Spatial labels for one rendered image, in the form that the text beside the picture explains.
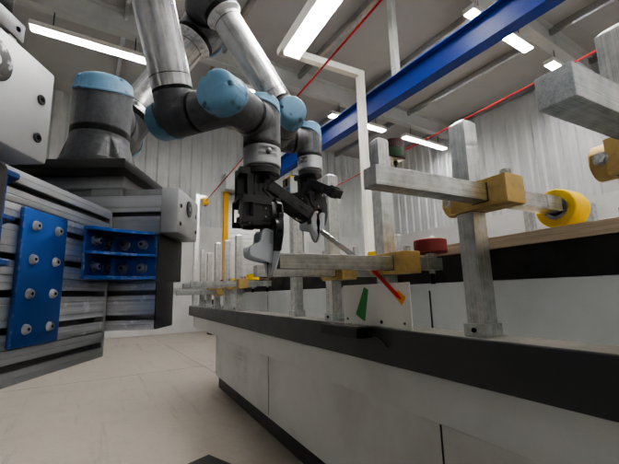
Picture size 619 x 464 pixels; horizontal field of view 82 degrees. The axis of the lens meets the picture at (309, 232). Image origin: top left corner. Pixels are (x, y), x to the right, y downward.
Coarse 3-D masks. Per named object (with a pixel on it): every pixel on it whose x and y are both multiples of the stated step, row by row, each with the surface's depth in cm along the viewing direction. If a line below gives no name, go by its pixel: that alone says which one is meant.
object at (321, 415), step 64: (448, 256) 95; (512, 256) 79; (576, 256) 68; (448, 320) 94; (512, 320) 79; (576, 320) 68; (256, 384) 219; (320, 384) 151; (320, 448) 148; (384, 448) 113; (448, 448) 92
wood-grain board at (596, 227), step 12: (552, 228) 72; (564, 228) 70; (576, 228) 68; (588, 228) 66; (600, 228) 64; (612, 228) 63; (492, 240) 83; (504, 240) 80; (516, 240) 78; (528, 240) 76; (540, 240) 74; (552, 240) 71; (456, 252) 92
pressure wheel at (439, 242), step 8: (416, 240) 88; (424, 240) 86; (432, 240) 85; (440, 240) 86; (416, 248) 88; (424, 248) 86; (432, 248) 85; (440, 248) 85; (432, 256) 87; (432, 280) 87
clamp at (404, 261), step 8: (392, 256) 81; (400, 256) 79; (408, 256) 79; (416, 256) 80; (400, 264) 79; (408, 264) 78; (416, 264) 79; (384, 272) 83; (392, 272) 81; (400, 272) 79; (408, 272) 78; (416, 272) 79
